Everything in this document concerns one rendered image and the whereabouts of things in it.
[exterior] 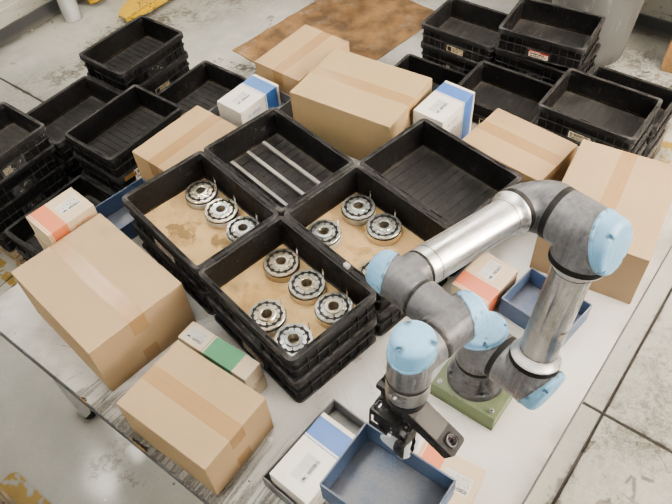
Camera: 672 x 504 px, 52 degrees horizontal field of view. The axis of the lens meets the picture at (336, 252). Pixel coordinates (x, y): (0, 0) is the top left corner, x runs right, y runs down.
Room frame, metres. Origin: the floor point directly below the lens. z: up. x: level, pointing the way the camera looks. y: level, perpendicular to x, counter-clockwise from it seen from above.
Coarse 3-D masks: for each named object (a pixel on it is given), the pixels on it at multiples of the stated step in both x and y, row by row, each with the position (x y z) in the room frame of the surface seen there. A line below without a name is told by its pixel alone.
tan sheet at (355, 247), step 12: (324, 216) 1.42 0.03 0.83; (336, 216) 1.42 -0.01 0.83; (348, 228) 1.37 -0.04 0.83; (360, 228) 1.36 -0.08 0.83; (348, 240) 1.32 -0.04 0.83; (360, 240) 1.31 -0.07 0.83; (408, 240) 1.30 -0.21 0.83; (420, 240) 1.29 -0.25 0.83; (348, 252) 1.27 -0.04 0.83; (360, 252) 1.27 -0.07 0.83; (372, 252) 1.26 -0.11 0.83; (360, 264) 1.22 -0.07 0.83
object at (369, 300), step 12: (264, 228) 1.31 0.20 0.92; (312, 240) 1.24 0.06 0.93; (228, 252) 1.23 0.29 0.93; (324, 252) 1.20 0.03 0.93; (216, 264) 1.19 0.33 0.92; (336, 264) 1.15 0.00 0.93; (204, 276) 1.15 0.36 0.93; (216, 288) 1.11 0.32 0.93; (372, 288) 1.06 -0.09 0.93; (228, 300) 1.06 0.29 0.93; (372, 300) 1.03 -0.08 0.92; (240, 312) 1.02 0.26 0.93; (348, 312) 0.99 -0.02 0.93; (360, 312) 1.00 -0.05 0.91; (252, 324) 0.98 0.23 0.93; (336, 324) 0.96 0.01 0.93; (264, 336) 0.94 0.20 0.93; (324, 336) 0.93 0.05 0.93; (276, 348) 0.90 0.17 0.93; (312, 348) 0.90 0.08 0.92; (288, 360) 0.87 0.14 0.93; (300, 360) 0.87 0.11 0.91
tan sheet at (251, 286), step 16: (256, 272) 1.23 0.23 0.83; (224, 288) 1.18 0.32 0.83; (240, 288) 1.18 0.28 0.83; (256, 288) 1.17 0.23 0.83; (272, 288) 1.17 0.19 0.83; (240, 304) 1.12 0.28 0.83; (288, 304) 1.11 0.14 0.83; (288, 320) 1.05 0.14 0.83; (304, 320) 1.05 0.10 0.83; (272, 336) 1.01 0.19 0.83
